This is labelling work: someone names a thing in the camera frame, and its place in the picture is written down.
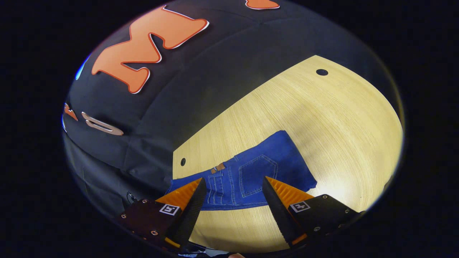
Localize blue denim jeans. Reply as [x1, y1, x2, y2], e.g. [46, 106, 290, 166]
[166, 130, 318, 211]

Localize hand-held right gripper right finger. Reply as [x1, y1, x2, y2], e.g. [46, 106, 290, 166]
[262, 176, 362, 248]

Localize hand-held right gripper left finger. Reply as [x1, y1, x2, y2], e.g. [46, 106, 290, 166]
[115, 177, 208, 248]

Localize black backdrop cloth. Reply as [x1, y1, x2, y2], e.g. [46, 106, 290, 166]
[62, 0, 402, 230]

